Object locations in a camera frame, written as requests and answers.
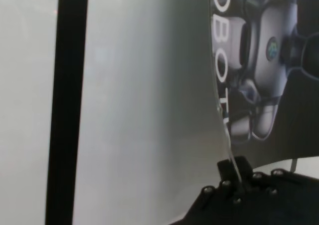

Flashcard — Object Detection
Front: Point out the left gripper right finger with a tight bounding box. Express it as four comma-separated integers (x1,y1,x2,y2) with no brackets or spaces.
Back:
235,156,253,194

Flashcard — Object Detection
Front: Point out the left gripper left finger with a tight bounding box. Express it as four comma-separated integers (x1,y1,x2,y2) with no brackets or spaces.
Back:
217,159,239,186

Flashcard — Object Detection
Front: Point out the black robot print poster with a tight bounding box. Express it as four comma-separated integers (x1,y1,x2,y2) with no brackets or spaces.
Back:
208,0,319,187

